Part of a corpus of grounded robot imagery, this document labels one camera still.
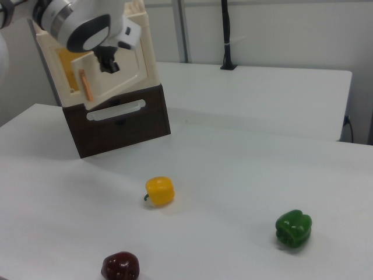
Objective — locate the dark brown wooden box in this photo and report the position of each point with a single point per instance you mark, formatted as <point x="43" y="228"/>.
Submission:
<point x="116" y="137"/>

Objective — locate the white side table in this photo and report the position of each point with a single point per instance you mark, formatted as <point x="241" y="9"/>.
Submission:
<point x="262" y="99"/>

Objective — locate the black pole with clamp base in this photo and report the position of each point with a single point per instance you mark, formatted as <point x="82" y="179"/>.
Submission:
<point x="225" y="29"/>

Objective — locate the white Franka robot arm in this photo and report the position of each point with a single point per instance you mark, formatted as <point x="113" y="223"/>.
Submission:
<point x="58" y="17"/>

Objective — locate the green bell pepper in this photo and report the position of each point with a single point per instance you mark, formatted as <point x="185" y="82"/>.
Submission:
<point x="294" y="227"/>

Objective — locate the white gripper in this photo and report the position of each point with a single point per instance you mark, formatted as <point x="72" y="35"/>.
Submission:
<point x="130" y="32"/>

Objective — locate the dark red bell pepper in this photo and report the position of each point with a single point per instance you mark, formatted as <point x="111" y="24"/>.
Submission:
<point x="121" y="266"/>

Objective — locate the yellow bell pepper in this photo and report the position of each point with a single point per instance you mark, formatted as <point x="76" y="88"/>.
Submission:
<point x="161" y="191"/>

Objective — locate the cream cabinet door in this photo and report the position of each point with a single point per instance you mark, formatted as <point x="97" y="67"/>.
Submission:
<point x="125" y="78"/>

